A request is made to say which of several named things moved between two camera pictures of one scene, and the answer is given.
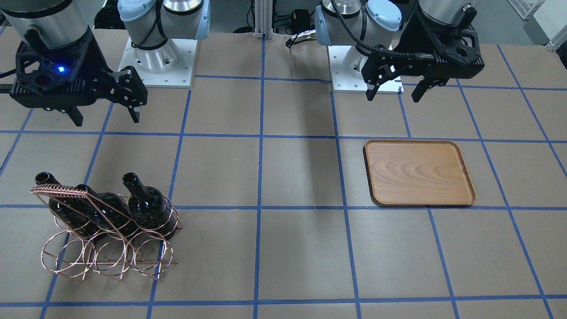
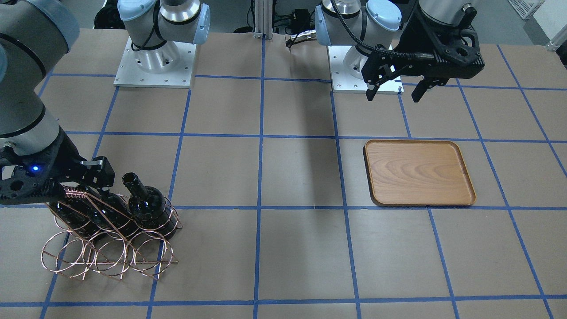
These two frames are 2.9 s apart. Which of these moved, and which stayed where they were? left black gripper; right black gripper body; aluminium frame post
Moved: right black gripper body
Stayed: aluminium frame post; left black gripper
